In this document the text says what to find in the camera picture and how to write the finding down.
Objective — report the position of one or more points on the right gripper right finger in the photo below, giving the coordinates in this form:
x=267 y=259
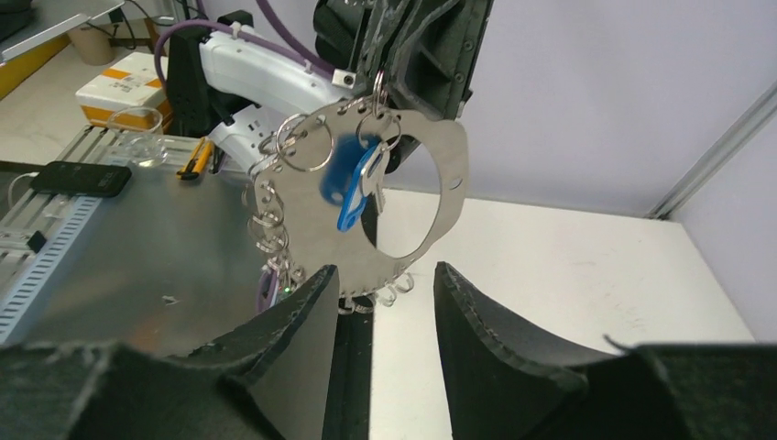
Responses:
x=506 y=377

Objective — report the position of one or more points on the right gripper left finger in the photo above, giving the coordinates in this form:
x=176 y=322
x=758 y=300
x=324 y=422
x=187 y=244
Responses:
x=269 y=377

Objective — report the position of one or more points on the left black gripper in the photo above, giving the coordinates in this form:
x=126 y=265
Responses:
x=426 y=50

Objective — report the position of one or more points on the blue tagged key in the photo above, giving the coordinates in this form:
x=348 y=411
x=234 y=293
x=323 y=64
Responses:
x=341 y=185

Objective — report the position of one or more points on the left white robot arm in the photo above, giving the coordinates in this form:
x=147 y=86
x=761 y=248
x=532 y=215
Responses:
x=218 y=74

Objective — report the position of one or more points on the yellow utility knife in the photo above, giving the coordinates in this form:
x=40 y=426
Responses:
x=198 y=161

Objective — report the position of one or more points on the clear glass jar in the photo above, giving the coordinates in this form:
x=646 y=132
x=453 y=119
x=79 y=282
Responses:
x=139 y=131

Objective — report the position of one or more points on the black phone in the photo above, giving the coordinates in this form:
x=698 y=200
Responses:
x=81 y=179

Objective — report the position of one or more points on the white orange cardboard box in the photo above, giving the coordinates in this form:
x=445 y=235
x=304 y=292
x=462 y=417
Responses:
x=130 y=82

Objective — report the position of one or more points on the aluminium rail frame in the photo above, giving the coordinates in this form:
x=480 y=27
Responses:
x=40 y=230

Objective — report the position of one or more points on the right aluminium frame post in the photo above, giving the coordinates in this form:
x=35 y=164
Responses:
x=735 y=138

